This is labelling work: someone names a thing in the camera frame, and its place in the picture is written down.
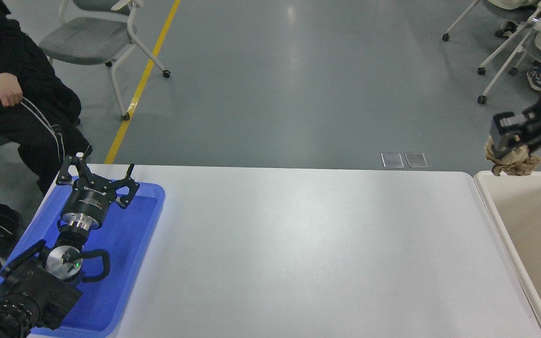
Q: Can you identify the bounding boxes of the grey chair with white frame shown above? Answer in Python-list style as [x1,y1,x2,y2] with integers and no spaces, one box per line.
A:
[39,0,171,121]
[443,0,541,42]

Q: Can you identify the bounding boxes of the blue plastic tray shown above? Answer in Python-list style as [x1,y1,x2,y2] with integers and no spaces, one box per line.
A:
[0,177,165,338]

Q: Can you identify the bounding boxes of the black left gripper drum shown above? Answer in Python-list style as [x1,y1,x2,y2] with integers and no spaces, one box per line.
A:
[60,181,117,223]

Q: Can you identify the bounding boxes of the person's hand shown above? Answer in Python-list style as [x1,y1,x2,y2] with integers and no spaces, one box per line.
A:
[0,72,24,108]

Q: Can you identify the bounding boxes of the tan paper ball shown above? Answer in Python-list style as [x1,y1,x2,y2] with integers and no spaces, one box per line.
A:
[484,135,541,177]

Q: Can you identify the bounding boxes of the large pale bin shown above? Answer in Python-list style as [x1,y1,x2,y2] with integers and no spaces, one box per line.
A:
[473,170,541,338]

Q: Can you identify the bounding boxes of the clear floor plate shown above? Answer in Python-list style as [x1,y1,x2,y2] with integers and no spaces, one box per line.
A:
[405,151,428,168]
[381,152,404,168]

